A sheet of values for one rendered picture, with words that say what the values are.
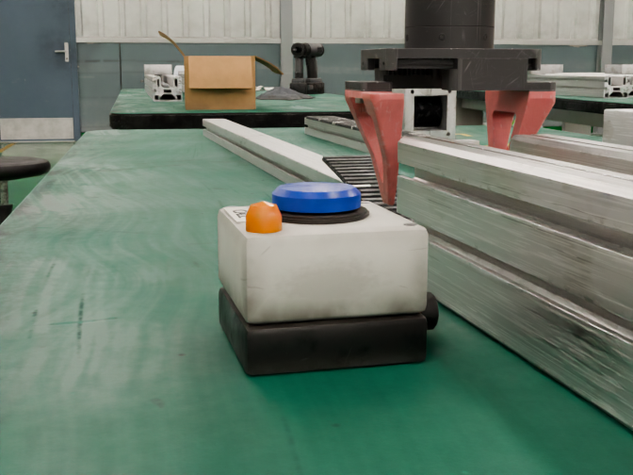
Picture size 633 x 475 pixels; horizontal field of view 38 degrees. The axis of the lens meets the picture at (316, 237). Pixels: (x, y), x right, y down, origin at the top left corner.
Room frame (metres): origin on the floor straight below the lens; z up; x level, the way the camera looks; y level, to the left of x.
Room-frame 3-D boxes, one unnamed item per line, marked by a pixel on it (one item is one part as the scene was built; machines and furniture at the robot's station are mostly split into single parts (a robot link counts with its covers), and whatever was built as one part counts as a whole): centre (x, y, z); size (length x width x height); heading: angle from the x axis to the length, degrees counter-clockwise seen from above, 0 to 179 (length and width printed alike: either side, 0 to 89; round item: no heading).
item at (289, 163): (1.22, 0.07, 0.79); 0.96 x 0.04 x 0.03; 14
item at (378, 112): (0.60, -0.06, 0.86); 0.07 x 0.07 x 0.09; 13
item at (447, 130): (1.59, -0.17, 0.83); 0.11 x 0.10 x 0.10; 102
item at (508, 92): (0.61, -0.11, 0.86); 0.07 x 0.07 x 0.09; 13
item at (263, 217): (0.37, 0.02, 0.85); 0.01 x 0.01 x 0.01
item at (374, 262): (0.41, -0.01, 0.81); 0.10 x 0.08 x 0.06; 104
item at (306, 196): (0.41, 0.00, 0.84); 0.04 x 0.04 x 0.02
